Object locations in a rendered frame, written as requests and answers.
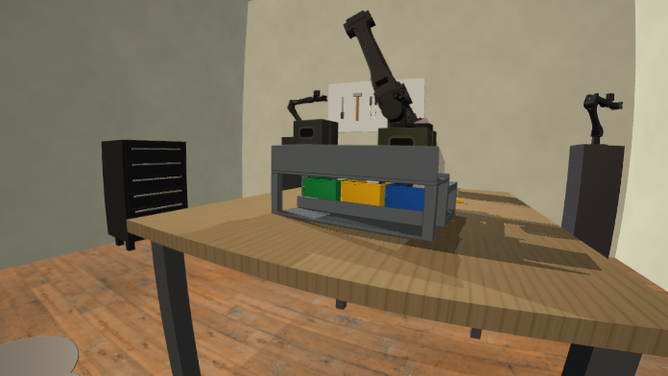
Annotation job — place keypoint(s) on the olive green tool case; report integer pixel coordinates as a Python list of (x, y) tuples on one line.
[(407, 137)]

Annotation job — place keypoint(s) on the blue bin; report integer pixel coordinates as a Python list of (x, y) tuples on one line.
[(397, 195)]

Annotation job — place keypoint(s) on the green open bin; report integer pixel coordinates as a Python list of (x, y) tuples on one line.
[(322, 188)]

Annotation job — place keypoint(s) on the yellow open bin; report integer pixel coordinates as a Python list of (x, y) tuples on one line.
[(359, 191)]

